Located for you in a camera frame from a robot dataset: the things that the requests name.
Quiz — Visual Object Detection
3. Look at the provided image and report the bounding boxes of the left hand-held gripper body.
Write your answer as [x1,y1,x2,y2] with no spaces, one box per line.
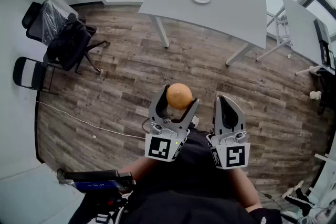
[145,112,190,163]

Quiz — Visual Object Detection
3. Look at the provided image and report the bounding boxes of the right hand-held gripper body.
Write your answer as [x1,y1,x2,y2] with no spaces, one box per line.
[206,130,251,170]

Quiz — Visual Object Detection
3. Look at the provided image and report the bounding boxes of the orange fruit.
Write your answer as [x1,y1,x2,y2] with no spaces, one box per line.
[166,83,193,111]

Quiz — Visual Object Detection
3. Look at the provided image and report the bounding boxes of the person's left forearm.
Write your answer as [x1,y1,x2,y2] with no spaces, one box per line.
[119,156,158,194]

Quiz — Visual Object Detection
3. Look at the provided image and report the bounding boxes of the person's right forearm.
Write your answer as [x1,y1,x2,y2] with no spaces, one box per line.
[228,167,262,212]

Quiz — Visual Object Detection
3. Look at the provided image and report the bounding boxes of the person's black clothing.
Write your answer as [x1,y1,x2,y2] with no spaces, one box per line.
[68,125,283,224]

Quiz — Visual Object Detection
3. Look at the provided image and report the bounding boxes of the black chest-mounted device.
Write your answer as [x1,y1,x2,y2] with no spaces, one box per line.
[57,168,137,194]

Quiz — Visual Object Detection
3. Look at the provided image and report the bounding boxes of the black office chair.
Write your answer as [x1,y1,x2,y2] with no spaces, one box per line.
[22,0,110,76]

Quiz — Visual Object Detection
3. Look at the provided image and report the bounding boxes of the small white side table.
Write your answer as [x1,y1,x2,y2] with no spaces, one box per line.
[256,0,336,77]

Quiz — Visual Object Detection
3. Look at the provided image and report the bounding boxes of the large white table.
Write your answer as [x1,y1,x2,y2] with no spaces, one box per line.
[138,0,268,66]

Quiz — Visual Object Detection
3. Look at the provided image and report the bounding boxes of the black box on side table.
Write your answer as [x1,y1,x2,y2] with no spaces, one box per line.
[313,18,336,70]

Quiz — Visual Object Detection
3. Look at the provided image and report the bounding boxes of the black and white folding chair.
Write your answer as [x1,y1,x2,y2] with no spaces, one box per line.
[12,56,58,95]

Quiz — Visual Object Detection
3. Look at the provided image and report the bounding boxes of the thin black looped cable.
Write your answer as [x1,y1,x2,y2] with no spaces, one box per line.
[141,117,151,134]

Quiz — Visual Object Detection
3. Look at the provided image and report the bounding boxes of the black floor cable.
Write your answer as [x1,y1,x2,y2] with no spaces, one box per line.
[256,188,300,221]

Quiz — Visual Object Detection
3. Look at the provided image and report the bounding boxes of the white floor cable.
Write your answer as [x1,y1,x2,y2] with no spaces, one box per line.
[35,100,146,140]

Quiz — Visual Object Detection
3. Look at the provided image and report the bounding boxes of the white metal frame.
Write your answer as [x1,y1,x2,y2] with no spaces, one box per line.
[266,7,292,47]

